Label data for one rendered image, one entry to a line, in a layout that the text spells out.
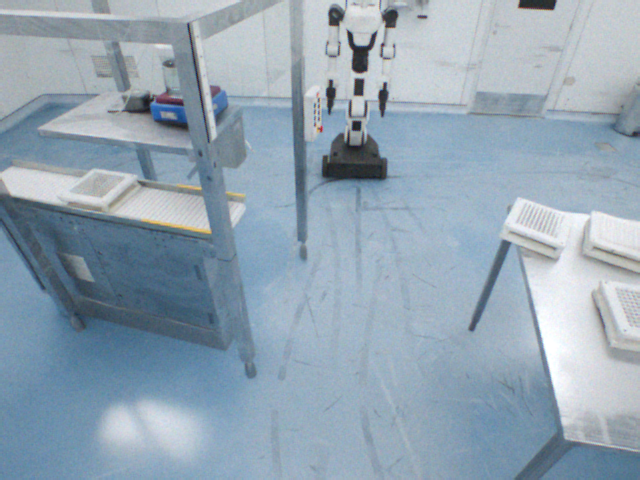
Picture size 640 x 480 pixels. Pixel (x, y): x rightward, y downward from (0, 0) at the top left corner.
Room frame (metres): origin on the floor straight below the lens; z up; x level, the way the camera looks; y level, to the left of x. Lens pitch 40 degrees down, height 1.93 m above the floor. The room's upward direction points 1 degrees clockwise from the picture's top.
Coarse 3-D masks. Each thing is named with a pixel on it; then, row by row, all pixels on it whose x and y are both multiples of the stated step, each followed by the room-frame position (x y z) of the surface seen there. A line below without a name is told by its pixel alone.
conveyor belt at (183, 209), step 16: (0, 176) 1.66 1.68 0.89; (16, 176) 1.65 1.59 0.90; (32, 176) 1.66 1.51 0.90; (48, 176) 1.66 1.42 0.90; (64, 176) 1.66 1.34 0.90; (16, 192) 1.51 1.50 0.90; (32, 192) 1.51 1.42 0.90; (48, 192) 1.52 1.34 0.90; (144, 192) 1.53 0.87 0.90; (160, 192) 1.53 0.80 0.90; (176, 192) 1.53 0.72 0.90; (128, 208) 1.40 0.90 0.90; (144, 208) 1.40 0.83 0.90; (160, 208) 1.41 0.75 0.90; (176, 208) 1.41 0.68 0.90; (192, 208) 1.41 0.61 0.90; (240, 208) 1.43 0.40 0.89; (192, 224) 1.30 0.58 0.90; (208, 224) 1.30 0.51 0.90
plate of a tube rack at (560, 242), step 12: (516, 204) 1.42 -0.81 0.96; (528, 204) 1.42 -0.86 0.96; (540, 204) 1.43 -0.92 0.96; (516, 216) 1.33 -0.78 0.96; (516, 228) 1.25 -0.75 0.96; (528, 228) 1.25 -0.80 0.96; (564, 228) 1.26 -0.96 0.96; (540, 240) 1.19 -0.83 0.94; (552, 240) 1.18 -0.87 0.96; (564, 240) 1.18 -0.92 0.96
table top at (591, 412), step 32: (576, 224) 1.39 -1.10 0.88; (544, 256) 1.17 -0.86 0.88; (576, 256) 1.17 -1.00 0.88; (544, 288) 0.99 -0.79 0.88; (576, 288) 0.99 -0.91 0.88; (544, 320) 0.84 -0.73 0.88; (576, 320) 0.84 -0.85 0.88; (544, 352) 0.72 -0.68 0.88; (576, 352) 0.72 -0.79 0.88; (608, 352) 0.72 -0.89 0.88; (576, 384) 0.61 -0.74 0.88; (608, 384) 0.60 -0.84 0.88; (576, 416) 0.51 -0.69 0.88; (608, 416) 0.51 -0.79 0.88; (608, 448) 0.43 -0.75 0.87
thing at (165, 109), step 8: (160, 96) 1.34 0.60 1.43; (168, 96) 1.34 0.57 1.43; (152, 104) 1.31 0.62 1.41; (160, 104) 1.31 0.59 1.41; (168, 104) 1.31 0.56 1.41; (176, 104) 1.31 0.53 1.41; (152, 112) 1.31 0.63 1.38; (160, 112) 1.30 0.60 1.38; (168, 112) 1.30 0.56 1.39; (176, 112) 1.29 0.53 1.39; (184, 112) 1.28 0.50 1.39; (160, 120) 1.31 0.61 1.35; (168, 120) 1.30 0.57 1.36; (176, 120) 1.29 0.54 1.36; (184, 120) 1.28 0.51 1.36
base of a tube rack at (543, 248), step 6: (504, 234) 1.27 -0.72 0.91; (510, 234) 1.27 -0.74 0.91; (516, 234) 1.27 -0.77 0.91; (510, 240) 1.25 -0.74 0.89; (516, 240) 1.24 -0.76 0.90; (522, 240) 1.23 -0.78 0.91; (528, 240) 1.23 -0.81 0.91; (534, 240) 1.23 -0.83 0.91; (528, 246) 1.21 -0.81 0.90; (534, 246) 1.20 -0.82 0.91; (540, 246) 1.20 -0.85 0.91; (546, 246) 1.20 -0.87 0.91; (552, 246) 1.20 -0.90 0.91; (540, 252) 1.18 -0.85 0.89; (546, 252) 1.17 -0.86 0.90; (552, 252) 1.16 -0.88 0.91; (558, 258) 1.15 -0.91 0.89
